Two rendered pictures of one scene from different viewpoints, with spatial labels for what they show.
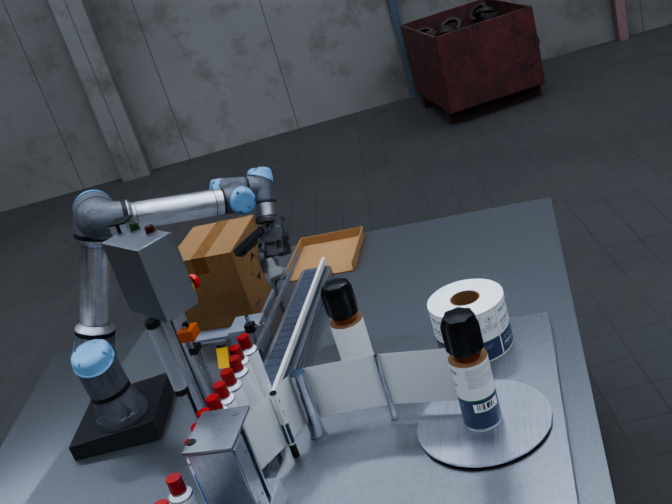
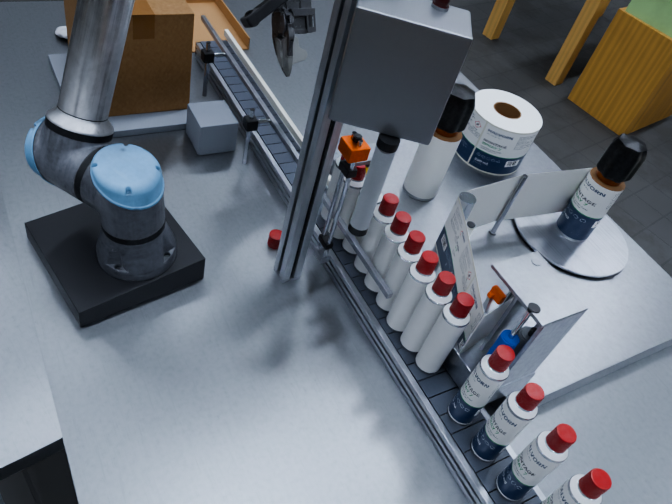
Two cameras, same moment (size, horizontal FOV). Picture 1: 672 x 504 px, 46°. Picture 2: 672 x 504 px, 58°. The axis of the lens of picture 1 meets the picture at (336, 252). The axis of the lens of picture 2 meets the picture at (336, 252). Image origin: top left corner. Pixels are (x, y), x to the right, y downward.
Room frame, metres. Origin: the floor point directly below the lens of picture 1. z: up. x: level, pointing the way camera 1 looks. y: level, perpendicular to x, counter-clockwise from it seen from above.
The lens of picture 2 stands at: (1.27, 1.17, 1.83)
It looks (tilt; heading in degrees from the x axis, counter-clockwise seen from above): 45 degrees down; 303
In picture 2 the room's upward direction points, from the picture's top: 18 degrees clockwise
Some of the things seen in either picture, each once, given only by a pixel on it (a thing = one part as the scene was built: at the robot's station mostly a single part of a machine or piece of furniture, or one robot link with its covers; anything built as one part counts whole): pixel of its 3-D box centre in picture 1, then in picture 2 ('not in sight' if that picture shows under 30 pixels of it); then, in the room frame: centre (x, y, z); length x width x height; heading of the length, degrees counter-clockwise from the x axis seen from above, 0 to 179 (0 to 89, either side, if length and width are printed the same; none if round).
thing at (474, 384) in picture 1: (470, 368); (600, 188); (1.49, -0.21, 1.04); 0.09 x 0.09 x 0.29
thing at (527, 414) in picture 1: (483, 421); (570, 231); (1.49, -0.21, 0.89); 0.31 x 0.31 x 0.01
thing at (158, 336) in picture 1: (167, 356); (372, 187); (1.70, 0.46, 1.18); 0.04 x 0.04 x 0.21
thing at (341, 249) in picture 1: (326, 253); (193, 20); (2.78, 0.04, 0.85); 0.30 x 0.26 x 0.04; 164
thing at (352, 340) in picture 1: (349, 332); (439, 143); (1.82, 0.03, 1.03); 0.09 x 0.09 x 0.30
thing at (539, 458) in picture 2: not in sight; (535, 462); (1.21, 0.50, 0.98); 0.05 x 0.05 x 0.20
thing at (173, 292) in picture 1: (151, 272); (397, 65); (1.75, 0.43, 1.38); 0.17 x 0.10 x 0.19; 39
